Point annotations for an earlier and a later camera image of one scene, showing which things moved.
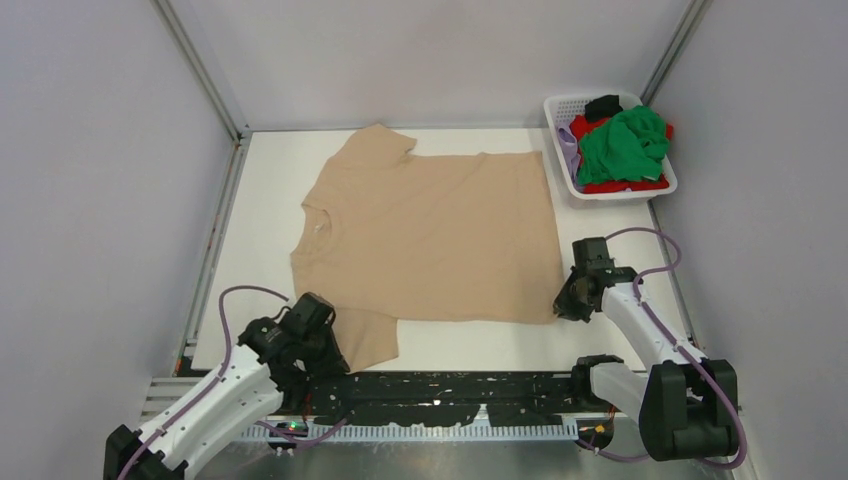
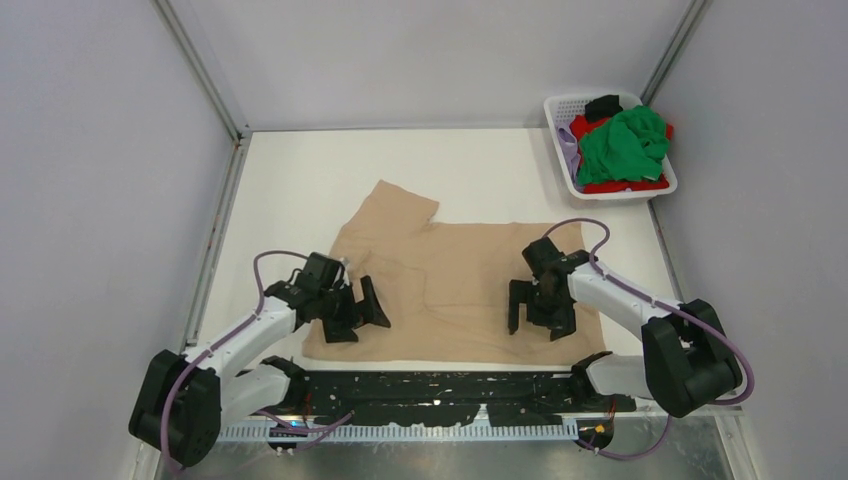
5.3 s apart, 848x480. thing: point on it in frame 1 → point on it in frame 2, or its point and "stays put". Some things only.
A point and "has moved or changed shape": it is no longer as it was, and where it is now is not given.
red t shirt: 580,126 stays put
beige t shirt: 396,238 has moved or changed shape
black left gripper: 332,363 → 364,312
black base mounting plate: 421,399 stays put
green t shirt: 629,147 stays put
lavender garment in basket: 570,147 stays put
